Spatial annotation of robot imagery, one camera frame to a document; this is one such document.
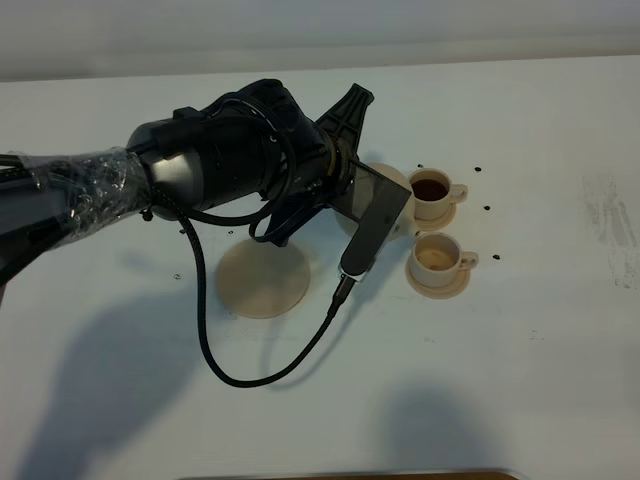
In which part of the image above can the beige near saucer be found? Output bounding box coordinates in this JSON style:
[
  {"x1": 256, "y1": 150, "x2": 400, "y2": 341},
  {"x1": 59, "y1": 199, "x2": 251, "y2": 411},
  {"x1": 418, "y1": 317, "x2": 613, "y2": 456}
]
[{"x1": 405, "y1": 268, "x2": 471, "y2": 300}]

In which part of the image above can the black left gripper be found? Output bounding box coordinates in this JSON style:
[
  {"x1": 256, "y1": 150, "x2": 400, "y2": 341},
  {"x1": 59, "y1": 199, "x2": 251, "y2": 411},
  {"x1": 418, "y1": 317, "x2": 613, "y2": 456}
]
[{"x1": 269, "y1": 83, "x2": 374, "y2": 247}]

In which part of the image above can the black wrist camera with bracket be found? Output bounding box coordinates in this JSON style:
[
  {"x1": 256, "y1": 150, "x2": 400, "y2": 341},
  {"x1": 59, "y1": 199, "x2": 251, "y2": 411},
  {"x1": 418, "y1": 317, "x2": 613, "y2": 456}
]
[{"x1": 329, "y1": 160, "x2": 411, "y2": 281}]

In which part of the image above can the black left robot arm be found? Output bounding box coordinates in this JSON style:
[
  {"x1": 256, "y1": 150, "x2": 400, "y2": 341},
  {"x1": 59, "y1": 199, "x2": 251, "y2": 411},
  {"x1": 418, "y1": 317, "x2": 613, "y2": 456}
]
[{"x1": 1, "y1": 79, "x2": 374, "y2": 282}]

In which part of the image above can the beige near teacup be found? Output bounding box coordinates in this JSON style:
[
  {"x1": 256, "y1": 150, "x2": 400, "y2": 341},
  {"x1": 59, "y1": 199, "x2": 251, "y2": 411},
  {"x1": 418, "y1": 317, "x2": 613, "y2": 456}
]
[{"x1": 408, "y1": 232, "x2": 479, "y2": 289}]

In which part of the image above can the beige far teacup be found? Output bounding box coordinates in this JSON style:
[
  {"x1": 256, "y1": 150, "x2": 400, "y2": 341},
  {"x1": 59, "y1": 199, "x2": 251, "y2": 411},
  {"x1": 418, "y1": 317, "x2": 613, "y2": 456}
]
[{"x1": 409, "y1": 168, "x2": 468, "y2": 221}]

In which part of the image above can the beige far saucer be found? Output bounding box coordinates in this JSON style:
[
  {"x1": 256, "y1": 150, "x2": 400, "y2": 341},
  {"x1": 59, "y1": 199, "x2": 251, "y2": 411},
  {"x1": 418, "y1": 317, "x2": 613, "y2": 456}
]
[{"x1": 414, "y1": 200, "x2": 456, "y2": 231}]

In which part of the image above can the beige teacup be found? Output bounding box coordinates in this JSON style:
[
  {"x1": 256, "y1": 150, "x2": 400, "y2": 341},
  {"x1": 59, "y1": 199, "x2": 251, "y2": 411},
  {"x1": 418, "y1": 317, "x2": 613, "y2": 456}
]
[
  {"x1": 408, "y1": 232, "x2": 479, "y2": 289},
  {"x1": 409, "y1": 168, "x2": 468, "y2": 221}
]

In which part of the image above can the beige teapot saucer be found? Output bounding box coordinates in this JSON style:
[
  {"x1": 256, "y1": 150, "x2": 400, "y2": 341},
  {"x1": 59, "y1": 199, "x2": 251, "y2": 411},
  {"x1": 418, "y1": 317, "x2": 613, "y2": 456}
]
[{"x1": 215, "y1": 240, "x2": 311, "y2": 319}]

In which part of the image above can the beige teapot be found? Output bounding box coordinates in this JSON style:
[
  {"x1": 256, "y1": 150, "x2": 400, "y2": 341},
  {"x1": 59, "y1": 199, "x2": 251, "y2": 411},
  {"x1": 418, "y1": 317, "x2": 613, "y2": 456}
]
[{"x1": 331, "y1": 161, "x2": 422, "y2": 243}]

